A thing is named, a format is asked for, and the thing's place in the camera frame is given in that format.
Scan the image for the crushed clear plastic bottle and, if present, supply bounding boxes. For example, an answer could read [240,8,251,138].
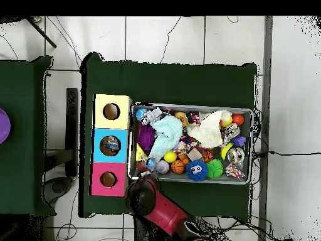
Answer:
[140,155,164,174]

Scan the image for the mint green waffle cloth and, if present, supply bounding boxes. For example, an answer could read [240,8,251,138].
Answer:
[149,115,184,158]

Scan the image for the wooden box three holes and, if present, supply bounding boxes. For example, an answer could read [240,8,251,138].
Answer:
[88,94,133,197]

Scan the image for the dark green table cloth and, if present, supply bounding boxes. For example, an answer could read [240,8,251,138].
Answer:
[78,51,258,223]

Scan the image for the blue globe ball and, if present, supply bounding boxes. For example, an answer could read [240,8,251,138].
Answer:
[135,108,147,122]

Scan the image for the black floor cable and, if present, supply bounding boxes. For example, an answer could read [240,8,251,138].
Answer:
[253,149,321,158]

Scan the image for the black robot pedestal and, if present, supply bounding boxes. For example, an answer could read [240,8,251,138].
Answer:
[134,214,186,241]

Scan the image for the purple spiky ball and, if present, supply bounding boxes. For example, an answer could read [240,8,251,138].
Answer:
[137,124,157,153]

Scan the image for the green spiky rubber ball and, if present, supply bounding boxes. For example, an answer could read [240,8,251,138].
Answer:
[206,158,224,179]

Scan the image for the shallow wire mesh bin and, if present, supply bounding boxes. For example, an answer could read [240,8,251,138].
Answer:
[127,102,253,185]

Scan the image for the black tripod leg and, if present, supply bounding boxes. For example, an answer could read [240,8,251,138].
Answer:
[24,16,58,49]

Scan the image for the purple round object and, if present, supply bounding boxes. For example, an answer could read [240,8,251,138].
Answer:
[0,107,11,144]

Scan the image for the dark green side table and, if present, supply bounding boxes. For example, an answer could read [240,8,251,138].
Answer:
[0,55,55,217]

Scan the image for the small white baseball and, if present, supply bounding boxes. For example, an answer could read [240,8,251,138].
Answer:
[155,159,171,174]

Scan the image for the silver toy robot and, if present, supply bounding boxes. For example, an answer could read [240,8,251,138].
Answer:
[140,106,163,126]

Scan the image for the blue fuzzy googly-eye ball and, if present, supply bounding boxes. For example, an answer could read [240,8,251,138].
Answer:
[185,159,209,182]

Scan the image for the cream waffle cloth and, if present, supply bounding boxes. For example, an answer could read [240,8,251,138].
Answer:
[186,109,233,149]

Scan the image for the small orange basketball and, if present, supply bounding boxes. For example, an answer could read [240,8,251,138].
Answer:
[171,159,186,174]

